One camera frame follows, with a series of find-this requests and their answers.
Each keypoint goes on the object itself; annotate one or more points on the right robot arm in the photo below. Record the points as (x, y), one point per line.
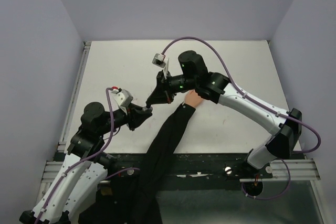
(282, 125)

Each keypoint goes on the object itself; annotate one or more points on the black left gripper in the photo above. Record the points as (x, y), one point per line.
(135, 116)

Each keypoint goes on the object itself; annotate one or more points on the metal sheet panel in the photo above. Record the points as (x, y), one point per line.
(297, 205)

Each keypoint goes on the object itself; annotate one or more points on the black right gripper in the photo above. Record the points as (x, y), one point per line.
(161, 93)

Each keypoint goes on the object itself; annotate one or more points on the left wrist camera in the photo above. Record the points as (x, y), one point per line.
(121, 99)

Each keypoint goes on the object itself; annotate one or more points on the mannequin hand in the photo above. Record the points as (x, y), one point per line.
(192, 99)

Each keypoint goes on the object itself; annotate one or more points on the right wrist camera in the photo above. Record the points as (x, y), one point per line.
(162, 61)

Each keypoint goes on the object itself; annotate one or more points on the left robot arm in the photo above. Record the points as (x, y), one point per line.
(78, 150)

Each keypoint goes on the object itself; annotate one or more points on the black sleeve forearm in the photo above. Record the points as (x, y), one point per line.
(137, 195)

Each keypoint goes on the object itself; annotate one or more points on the aluminium rail frame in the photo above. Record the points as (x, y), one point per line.
(213, 128)

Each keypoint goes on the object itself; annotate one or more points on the glitter nail polish bottle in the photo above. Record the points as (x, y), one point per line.
(146, 111)

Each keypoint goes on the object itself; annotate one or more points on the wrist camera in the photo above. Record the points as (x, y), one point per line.
(121, 99)
(162, 61)

